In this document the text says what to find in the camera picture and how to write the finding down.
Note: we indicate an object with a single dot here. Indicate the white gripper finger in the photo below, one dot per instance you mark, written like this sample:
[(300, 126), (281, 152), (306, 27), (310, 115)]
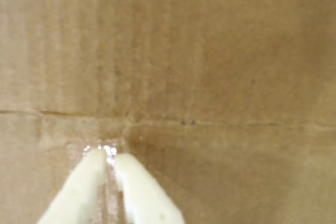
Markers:
[(78, 190), (147, 192)]

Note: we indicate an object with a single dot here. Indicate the brown cardboard sheet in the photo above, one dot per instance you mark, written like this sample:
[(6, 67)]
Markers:
[(197, 51)]

